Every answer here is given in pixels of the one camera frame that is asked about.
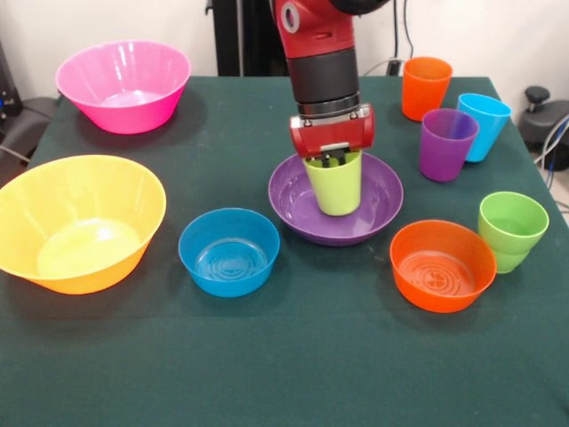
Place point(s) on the dark green tablecloth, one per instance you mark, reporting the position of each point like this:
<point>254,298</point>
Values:
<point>311,356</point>

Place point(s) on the orange cup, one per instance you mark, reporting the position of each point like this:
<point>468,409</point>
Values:
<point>422,95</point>

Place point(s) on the small blue bowl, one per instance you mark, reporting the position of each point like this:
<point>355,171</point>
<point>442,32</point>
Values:
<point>229,284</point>

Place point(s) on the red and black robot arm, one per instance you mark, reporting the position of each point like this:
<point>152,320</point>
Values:
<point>320,49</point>

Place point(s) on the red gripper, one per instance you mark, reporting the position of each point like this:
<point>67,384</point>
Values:
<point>333,135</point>

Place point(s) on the blue cup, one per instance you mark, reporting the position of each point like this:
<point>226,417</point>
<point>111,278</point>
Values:
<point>486,129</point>

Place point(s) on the lime yellow cup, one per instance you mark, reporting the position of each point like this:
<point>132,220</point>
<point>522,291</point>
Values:
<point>335,191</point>

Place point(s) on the black power adapter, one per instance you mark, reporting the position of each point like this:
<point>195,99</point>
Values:
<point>394,66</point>

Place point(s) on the purple bowl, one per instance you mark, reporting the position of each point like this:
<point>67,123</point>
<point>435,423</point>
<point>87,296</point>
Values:
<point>378,209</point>

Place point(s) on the large orange yellow bowl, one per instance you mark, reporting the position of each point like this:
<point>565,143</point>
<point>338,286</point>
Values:
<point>66,191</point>

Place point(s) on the purple cup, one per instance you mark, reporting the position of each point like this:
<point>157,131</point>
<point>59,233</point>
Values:
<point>444,160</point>

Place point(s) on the green cup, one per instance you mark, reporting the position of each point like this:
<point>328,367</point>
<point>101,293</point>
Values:
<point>511,262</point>
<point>513,213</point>

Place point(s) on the black computer tower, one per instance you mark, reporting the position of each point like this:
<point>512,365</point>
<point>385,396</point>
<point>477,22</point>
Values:
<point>6,89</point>

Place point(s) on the large pink bowl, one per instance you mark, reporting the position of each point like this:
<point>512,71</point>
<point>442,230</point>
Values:
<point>89,75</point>

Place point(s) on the small orange bowl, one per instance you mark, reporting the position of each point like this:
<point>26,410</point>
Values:
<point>440,300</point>

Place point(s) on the black equipment with knob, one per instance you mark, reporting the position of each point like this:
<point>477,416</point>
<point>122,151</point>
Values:
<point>544,120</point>

